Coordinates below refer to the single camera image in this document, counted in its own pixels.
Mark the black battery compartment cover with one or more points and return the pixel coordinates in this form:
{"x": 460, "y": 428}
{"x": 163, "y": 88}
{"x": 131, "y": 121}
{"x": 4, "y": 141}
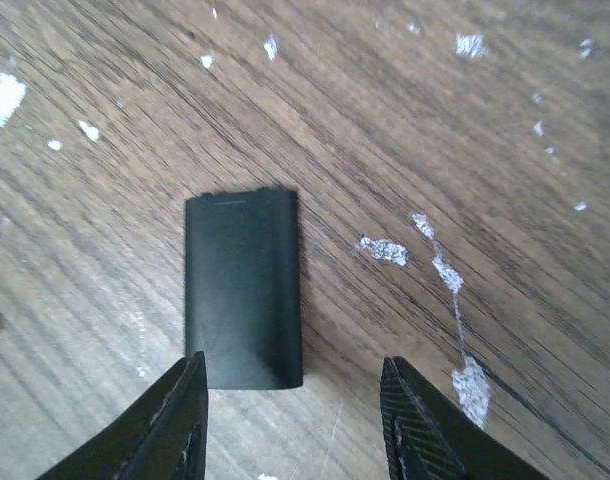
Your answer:
{"x": 242, "y": 288}

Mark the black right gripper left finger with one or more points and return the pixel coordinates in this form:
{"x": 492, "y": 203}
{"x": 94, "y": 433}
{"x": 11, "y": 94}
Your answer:
{"x": 162, "y": 435}

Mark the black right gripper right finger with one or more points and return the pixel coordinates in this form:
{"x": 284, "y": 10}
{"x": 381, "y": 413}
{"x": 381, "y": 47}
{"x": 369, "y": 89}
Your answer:
{"x": 427, "y": 437}

